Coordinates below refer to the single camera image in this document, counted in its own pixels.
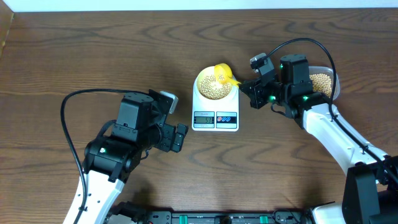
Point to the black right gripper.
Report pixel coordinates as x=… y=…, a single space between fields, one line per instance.
x=254 y=93

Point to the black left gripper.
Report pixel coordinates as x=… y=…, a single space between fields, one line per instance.
x=166 y=143

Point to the yellow plastic measuring scoop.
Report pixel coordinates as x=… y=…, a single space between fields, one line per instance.
x=224 y=75

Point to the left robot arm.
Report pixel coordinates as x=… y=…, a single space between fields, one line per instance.
x=118 y=148

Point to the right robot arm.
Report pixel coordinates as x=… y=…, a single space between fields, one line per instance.
x=370 y=194

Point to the white digital kitchen scale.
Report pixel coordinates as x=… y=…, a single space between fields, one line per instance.
x=215 y=115

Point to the soybeans in bowl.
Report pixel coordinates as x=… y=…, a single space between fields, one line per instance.
x=212 y=89

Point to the pale yellow plastic bowl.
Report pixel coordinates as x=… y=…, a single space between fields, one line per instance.
x=210 y=71

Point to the soybeans in container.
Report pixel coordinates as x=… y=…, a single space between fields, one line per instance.
x=322 y=83

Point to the clear plastic container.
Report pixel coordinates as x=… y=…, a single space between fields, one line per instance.
x=328 y=71

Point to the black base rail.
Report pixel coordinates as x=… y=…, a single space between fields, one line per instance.
x=129 y=213

